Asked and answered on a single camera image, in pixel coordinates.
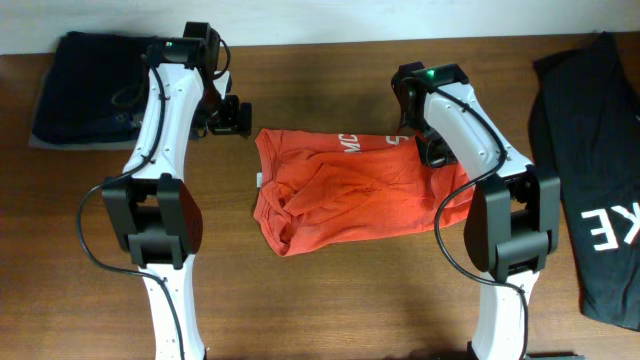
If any red polo shirt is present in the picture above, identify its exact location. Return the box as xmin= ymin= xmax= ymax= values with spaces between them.
xmin=254 ymin=129 xmax=473 ymax=256

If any folded grey garment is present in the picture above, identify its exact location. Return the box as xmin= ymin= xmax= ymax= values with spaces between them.
xmin=28 ymin=51 xmax=141 ymax=152

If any black printed t-shirt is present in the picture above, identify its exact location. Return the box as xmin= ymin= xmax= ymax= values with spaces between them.
xmin=529 ymin=33 xmax=639 ymax=331

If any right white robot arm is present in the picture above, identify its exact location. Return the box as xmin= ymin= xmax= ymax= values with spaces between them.
xmin=391 ymin=62 xmax=561 ymax=359

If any folded navy blue garment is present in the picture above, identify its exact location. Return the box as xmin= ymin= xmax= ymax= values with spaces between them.
xmin=31 ymin=31 xmax=156 ymax=146

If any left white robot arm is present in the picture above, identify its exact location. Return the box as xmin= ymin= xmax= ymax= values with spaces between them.
xmin=99 ymin=37 xmax=252 ymax=359

